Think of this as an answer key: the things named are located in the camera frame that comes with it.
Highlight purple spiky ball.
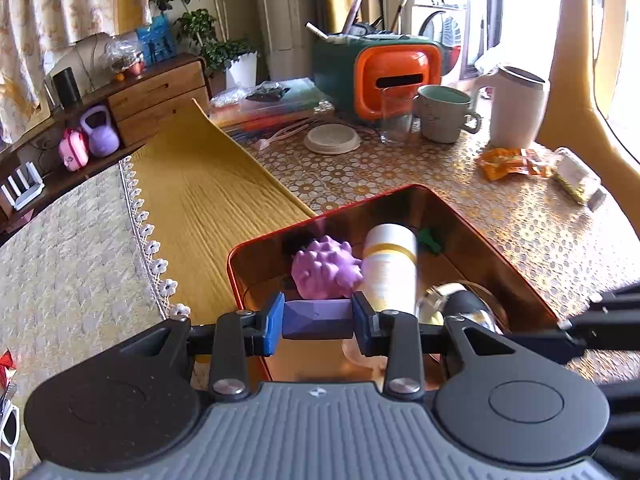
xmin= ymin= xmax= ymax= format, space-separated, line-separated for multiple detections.
xmin=291 ymin=234 xmax=365 ymax=302

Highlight yellow table runner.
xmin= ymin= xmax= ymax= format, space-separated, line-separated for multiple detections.
xmin=130 ymin=98 xmax=319 ymax=327

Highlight orange snack packet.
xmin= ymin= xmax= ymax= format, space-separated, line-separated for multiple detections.
xmin=475 ymin=146 xmax=557 ymax=182

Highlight white slatted rack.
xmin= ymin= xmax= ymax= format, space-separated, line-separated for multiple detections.
xmin=0 ymin=162 xmax=46 ymax=212

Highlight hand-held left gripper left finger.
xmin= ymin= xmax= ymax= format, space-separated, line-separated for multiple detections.
xmin=134 ymin=292 xmax=286 ymax=402

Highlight pale green ceramic mug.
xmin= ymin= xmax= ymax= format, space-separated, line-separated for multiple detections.
xmin=416 ymin=84 xmax=483 ymax=144

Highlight clear plastic bag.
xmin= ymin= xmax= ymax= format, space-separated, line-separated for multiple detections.
xmin=104 ymin=34 xmax=147 ymax=82

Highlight purple faceted block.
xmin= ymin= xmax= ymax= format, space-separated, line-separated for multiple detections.
xmin=282 ymin=299 xmax=357 ymax=341

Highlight wooden cabinet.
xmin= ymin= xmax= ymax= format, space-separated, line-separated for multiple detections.
xmin=0 ymin=52 xmax=212 ymax=233

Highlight beige patterned blanket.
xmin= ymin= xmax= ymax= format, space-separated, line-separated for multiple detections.
xmin=0 ymin=159 xmax=192 ymax=473

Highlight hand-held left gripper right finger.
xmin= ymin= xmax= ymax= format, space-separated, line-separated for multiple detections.
xmin=351 ymin=292 xmax=512 ymax=402

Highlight pink kettlebell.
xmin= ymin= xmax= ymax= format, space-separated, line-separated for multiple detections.
xmin=58 ymin=127 xmax=90 ymax=172

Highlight white washing machine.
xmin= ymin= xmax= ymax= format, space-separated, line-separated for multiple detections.
xmin=401 ymin=0 xmax=471 ymax=88

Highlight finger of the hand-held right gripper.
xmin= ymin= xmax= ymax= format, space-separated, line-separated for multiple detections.
xmin=502 ymin=310 xmax=640 ymax=365
xmin=589 ymin=282 xmax=640 ymax=312

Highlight floral curtain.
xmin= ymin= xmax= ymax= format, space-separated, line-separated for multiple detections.
xmin=0 ymin=0 xmax=152 ymax=131

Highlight white sunglasses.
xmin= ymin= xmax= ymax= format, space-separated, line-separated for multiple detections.
xmin=0 ymin=384 xmax=22 ymax=457

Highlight white tumbler with handle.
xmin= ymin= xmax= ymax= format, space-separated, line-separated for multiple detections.
xmin=472 ymin=63 xmax=550 ymax=151

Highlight white round lid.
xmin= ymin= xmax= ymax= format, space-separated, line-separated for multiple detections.
xmin=303 ymin=123 xmax=362 ymax=155

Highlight white plastic bottle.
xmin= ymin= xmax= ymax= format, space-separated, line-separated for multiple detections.
xmin=360 ymin=223 xmax=419 ymax=314

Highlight potted plant in white pot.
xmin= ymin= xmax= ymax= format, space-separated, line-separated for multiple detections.
xmin=149 ymin=0 xmax=261 ymax=92

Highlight small green object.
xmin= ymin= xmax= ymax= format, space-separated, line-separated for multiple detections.
xmin=418 ymin=228 xmax=444 ymax=254

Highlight blue gift bag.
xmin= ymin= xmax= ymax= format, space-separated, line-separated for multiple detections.
xmin=135 ymin=14 xmax=178 ymax=64

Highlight clear drinking glass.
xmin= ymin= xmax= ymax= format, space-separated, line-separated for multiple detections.
xmin=379 ymin=87 xmax=419 ymax=145

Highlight black cylindrical speaker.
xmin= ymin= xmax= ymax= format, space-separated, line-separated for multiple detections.
xmin=52 ymin=67 xmax=84 ymax=109

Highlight orange and green storage box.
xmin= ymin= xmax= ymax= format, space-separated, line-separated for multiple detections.
xmin=312 ymin=34 xmax=445 ymax=122

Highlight red metal tin box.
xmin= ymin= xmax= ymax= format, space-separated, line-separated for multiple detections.
xmin=226 ymin=183 xmax=562 ymax=387

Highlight small wrapped packet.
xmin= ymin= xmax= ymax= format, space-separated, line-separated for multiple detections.
xmin=551 ymin=147 xmax=609 ymax=212

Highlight black and silver flashlight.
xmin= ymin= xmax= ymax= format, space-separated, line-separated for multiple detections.
xmin=415 ymin=282 xmax=510 ymax=337

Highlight white plastic spoon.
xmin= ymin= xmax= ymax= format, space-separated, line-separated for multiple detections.
xmin=252 ymin=119 xmax=315 ymax=152

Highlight peach plastic object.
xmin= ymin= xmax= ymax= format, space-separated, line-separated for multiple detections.
xmin=342 ymin=339 xmax=388 ymax=377

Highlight purple kettlebell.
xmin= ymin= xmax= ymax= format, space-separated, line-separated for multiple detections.
xmin=79 ymin=104 xmax=121 ymax=157

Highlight stack of coloured folders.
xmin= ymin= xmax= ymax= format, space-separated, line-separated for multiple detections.
xmin=208 ymin=78 xmax=336 ymax=132

